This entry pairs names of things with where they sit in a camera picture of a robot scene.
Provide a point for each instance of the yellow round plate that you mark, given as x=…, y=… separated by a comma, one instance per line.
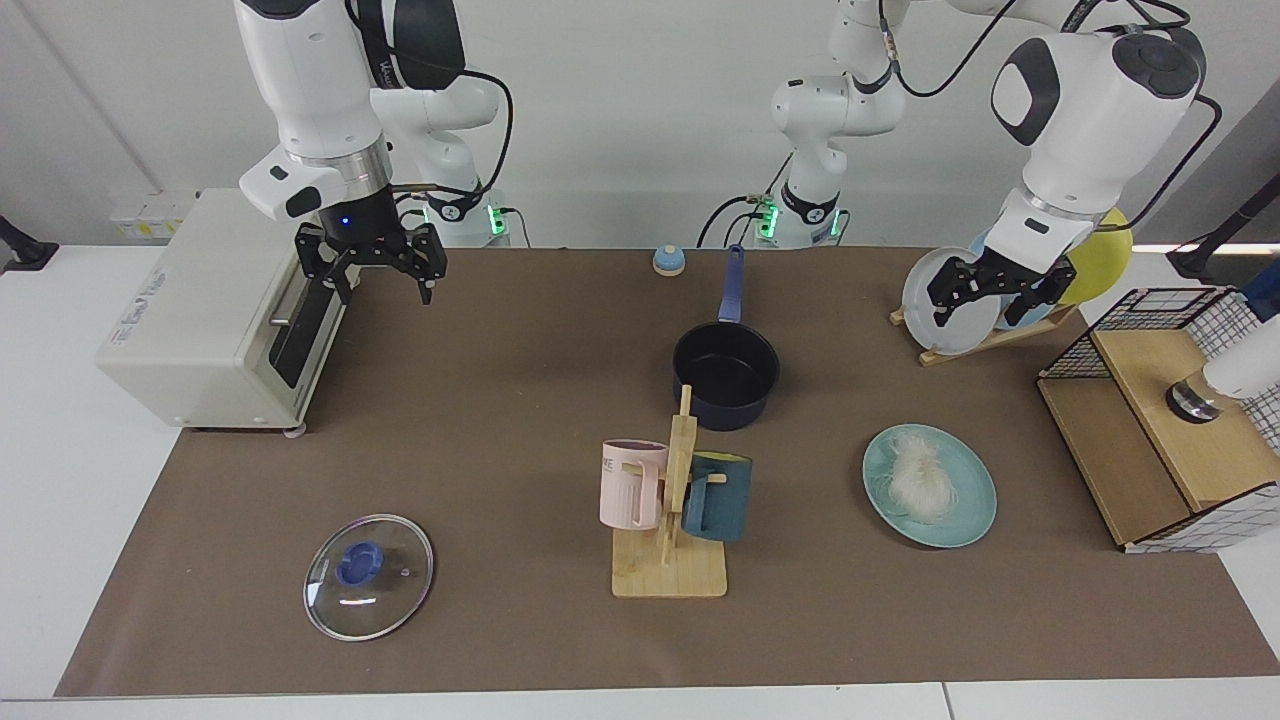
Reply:
x=1100, y=260

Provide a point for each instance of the light blue round plate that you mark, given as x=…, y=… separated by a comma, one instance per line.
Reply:
x=1040, y=316

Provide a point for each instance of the teal round plate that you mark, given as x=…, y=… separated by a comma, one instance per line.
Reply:
x=972, y=505

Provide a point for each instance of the black clamp mount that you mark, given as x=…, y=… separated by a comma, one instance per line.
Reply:
x=25, y=252

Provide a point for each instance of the small blue round timer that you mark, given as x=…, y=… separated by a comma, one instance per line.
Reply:
x=668, y=262

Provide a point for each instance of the grey round plate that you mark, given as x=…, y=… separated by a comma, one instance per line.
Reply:
x=965, y=335

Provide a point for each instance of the wooden cup stand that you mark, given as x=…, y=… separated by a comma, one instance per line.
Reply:
x=670, y=575

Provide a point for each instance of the brown table cloth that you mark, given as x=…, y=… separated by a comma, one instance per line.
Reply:
x=500, y=600

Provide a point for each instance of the dark teal cup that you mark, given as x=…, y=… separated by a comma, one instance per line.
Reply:
x=725, y=500

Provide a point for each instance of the small blue object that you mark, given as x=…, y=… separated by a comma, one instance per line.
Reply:
x=1265, y=300

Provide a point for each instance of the white vermicelli bundle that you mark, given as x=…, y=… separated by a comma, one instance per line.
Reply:
x=920, y=480

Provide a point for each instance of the pale toaster oven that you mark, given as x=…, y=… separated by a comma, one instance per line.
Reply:
x=200, y=330

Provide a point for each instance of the wooden plate rack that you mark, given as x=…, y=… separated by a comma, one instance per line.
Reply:
x=1010, y=336

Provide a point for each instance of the pink ribbed cup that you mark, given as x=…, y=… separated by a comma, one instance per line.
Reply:
x=625, y=490

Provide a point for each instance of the glass lid with blue knob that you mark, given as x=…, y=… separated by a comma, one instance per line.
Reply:
x=390, y=600

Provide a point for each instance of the black angled stand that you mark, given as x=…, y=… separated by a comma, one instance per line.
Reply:
x=1200, y=262

